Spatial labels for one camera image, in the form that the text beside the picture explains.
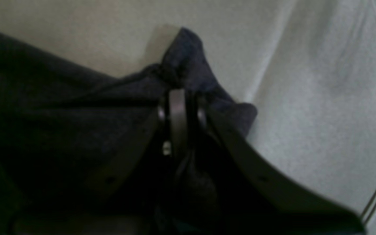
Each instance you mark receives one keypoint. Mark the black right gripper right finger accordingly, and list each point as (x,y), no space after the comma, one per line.
(253,197)

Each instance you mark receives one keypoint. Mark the dark grey t-shirt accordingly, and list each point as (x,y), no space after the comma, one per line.
(59,120)

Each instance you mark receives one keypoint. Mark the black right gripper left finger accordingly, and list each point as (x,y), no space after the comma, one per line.
(120,197)

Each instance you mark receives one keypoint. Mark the light green tablecloth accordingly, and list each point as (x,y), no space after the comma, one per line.
(308,65)

